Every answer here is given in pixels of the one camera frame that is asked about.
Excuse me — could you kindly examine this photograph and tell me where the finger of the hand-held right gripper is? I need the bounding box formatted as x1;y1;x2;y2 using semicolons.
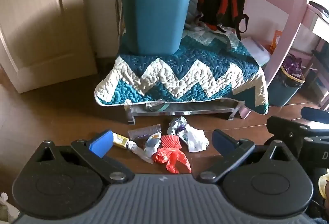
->
266;107;329;143

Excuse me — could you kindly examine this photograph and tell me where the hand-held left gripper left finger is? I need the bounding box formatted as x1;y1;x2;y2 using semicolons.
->
33;130;134;185

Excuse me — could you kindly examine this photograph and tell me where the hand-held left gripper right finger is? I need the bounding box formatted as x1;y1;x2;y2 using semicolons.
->
196;129;294;185

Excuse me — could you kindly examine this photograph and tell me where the yellow small packet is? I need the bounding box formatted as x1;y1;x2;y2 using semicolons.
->
112;134;129;149

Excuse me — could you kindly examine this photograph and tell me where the white paper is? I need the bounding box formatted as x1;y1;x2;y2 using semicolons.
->
180;124;209;153

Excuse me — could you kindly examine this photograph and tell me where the silver wrapper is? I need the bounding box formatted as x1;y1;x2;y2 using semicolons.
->
126;140;154;164

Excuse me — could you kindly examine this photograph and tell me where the clear plastic wrapper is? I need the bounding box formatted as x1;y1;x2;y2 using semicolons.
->
128;124;162;140

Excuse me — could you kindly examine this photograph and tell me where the purple white wrapper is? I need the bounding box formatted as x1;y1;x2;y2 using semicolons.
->
167;116;188;135

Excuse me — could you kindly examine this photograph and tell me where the blue white wrapper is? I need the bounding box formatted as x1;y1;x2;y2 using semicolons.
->
144;133;162;156

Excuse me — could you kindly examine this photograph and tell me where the red striped packet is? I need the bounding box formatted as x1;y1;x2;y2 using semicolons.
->
161;135;182;149

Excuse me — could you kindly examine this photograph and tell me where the red plastic bag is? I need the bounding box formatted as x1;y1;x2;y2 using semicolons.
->
152;147;192;173

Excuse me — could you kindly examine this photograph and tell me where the teal plastic waste bin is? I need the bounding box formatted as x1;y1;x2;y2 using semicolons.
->
119;0;194;55

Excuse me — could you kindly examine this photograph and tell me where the lined teal waste bin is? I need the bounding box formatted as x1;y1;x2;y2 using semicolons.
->
267;53;306;108

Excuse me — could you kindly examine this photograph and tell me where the teal white zigzag quilt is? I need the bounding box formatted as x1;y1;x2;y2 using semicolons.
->
94;25;269;115

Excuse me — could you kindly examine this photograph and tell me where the white flat box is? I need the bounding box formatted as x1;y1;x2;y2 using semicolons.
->
242;37;271;66

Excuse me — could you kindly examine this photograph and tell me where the orange snack packet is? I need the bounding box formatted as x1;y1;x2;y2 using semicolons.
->
270;31;283;54

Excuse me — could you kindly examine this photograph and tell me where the pink chair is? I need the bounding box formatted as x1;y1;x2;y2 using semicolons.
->
243;0;309;119

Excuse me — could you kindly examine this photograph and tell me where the white desk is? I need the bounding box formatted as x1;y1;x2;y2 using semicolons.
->
306;1;329;109

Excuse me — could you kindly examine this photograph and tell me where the beige wooden door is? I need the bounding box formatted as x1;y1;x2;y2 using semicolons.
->
0;0;98;93

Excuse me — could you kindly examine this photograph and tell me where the metal bench frame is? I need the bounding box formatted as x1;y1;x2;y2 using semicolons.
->
124;99;244;125

